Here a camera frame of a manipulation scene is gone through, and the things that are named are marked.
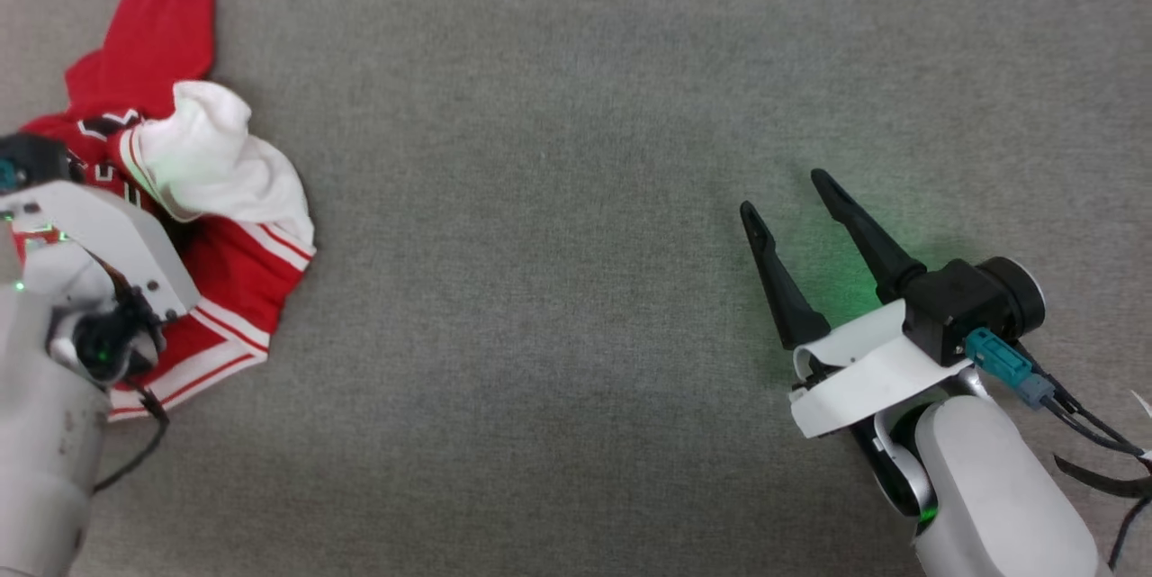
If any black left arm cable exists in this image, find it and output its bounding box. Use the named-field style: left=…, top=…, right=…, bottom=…
left=90, top=374, right=172, bottom=495

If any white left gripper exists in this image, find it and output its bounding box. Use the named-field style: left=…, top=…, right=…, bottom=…
left=0, top=180, right=201, bottom=324

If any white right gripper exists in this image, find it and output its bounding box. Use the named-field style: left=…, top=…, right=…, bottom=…
left=740, top=168, right=975, bottom=439

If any red white basketball jersey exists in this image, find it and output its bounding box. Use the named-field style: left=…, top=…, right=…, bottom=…
left=18, top=0, right=317, bottom=423

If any teal right camera connector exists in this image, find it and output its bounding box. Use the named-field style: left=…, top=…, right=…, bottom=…
left=963, top=328, right=1056, bottom=407

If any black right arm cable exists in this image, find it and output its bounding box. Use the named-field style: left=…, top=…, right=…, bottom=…
left=1026, top=361, right=1152, bottom=571

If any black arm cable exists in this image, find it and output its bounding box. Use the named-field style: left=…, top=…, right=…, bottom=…
left=1026, top=361, right=1152, bottom=571
left=90, top=374, right=172, bottom=495

